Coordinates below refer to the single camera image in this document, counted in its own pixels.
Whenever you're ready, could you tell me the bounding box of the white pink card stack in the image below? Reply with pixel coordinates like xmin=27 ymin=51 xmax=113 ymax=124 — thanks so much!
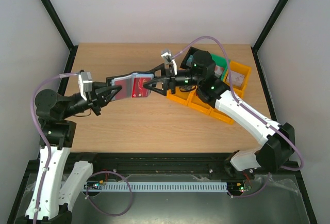
xmin=226 ymin=71 xmax=245 ymax=87

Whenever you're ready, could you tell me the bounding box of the red card in holder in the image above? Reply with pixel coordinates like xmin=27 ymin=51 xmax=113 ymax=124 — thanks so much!
xmin=114 ymin=78 xmax=133 ymax=101

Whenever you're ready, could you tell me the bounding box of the green bin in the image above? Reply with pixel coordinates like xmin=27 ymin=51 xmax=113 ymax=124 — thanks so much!
xmin=211 ymin=54 xmax=227 ymax=80

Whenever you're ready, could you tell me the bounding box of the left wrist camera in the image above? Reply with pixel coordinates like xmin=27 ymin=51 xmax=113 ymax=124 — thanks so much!
xmin=78 ymin=70 xmax=93 ymax=101

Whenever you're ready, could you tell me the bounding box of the slotted cable duct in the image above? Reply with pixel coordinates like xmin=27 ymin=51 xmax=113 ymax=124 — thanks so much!
xmin=89 ymin=182 xmax=227 ymax=193

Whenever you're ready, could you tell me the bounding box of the left frame post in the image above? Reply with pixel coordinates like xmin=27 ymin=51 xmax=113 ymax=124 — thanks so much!
xmin=27 ymin=0 xmax=78 ymax=52

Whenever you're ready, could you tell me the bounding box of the yellow bin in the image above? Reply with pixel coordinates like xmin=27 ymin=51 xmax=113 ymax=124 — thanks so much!
xmin=209 ymin=108 xmax=235 ymax=124
xmin=229 ymin=61 xmax=252 ymax=98
xmin=167 ymin=90 xmax=193 ymax=106
xmin=187 ymin=91 xmax=212 ymax=116

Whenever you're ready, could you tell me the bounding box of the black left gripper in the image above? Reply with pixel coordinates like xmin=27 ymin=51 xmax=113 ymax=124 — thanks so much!
xmin=61 ymin=82 xmax=122 ymax=119

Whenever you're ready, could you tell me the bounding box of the purple cable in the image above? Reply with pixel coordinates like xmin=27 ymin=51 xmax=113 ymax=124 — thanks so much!
xmin=172 ymin=35 xmax=305 ymax=200
xmin=30 ymin=73 xmax=81 ymax=224

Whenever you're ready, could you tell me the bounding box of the teal card stack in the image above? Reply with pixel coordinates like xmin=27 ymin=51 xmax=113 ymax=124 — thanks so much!
xmin=186 ymin=55 xmax=193 ymax=67

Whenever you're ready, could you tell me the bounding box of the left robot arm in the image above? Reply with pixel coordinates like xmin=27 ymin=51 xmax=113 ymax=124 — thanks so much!
xmin=15 ymin=82 xmax=122 ymax=223

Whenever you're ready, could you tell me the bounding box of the frame post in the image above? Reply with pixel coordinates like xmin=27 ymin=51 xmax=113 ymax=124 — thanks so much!
xmin=27 ymin=0 xmax=78 ymax=52
xmin=252 ymin=0 xmax=303 ymax=49

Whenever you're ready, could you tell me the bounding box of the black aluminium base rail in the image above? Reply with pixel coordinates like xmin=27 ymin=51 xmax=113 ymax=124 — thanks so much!
xmin=28 ymin=152 xmax=300 ymax=181

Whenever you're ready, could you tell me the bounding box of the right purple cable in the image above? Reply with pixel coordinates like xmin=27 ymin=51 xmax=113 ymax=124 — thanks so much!
xmin=172 ymin=35 xmax=305 ymax=200

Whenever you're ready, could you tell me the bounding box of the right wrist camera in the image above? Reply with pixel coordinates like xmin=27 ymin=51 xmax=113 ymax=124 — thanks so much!
xmin=161 ymin=49 xmax=177 ymax=76

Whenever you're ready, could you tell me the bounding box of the black leather card holder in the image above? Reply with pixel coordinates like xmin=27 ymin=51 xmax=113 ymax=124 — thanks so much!
xmin=106 ymin=72 xmax=154 ymax=101

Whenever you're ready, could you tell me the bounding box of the white red circle card stack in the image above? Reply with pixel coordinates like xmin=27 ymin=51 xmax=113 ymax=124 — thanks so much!
xmin=214 ymin=65 xmax=225 ymax=78

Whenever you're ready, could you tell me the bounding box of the black bin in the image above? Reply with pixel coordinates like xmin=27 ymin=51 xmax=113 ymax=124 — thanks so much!
xmin=180 ymin=46 xmax=199 ymax=69

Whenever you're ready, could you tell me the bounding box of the yellow bin front right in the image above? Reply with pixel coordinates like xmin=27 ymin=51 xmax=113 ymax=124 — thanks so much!
xmin=209 ymin=108 xmax=235 ymax=124

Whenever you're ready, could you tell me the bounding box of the yellow bin front left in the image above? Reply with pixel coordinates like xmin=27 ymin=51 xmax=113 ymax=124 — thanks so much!
xmin=167 ymin=90 xmax=193 ymax=106

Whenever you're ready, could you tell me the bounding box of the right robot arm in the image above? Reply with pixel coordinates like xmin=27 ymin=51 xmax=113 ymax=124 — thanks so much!
xmin=143 ymin=50 xmax=294 ymax=179

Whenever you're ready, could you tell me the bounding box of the right frame post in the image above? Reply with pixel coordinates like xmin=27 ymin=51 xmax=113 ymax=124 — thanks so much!
xmin=252 ymin=0 xmax=303 ymax=49

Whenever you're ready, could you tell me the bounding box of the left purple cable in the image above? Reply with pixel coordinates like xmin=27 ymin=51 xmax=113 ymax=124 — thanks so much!
xmin=30 ymin=73 xmax=81 ymax=224

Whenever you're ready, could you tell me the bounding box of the yellow bin front middle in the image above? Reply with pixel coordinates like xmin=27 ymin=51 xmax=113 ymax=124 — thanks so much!
xmin=187 ymin=91 xmax=212 ymax=116

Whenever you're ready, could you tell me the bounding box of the yellow bin back right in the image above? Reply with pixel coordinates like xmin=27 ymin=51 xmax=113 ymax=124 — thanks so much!
xmin=229 ymin=61 xmax=252 ymax=98

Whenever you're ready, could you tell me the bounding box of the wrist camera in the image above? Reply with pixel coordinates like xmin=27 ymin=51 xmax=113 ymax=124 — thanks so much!
xmin=78 ymin=70 xmax=93 ymax=101
xmin=161 ymin=49 xmax=177 ymax=76

